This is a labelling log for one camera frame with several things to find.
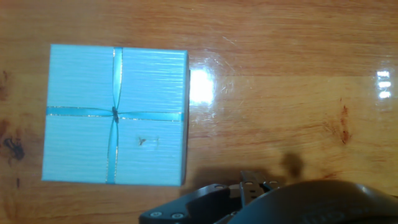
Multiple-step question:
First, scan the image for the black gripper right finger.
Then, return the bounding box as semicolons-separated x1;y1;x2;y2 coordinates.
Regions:
263;180;282;191

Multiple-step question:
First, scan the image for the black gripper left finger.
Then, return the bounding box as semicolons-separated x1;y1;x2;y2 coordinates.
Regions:
139;171;265;224

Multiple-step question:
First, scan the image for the light blue ribboned box lid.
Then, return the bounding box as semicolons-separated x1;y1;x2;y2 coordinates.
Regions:
41;43;191;187

